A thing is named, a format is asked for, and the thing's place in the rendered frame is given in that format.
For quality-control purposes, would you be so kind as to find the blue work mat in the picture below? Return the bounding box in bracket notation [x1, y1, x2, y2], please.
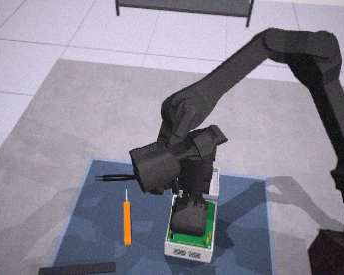
[48, 157, 277, 275]

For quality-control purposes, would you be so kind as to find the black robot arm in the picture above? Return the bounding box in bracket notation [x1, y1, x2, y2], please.
[129, 27, 344, 203]

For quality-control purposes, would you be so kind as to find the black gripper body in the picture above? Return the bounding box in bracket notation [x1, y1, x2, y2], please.
[169, 168, 212, 237]

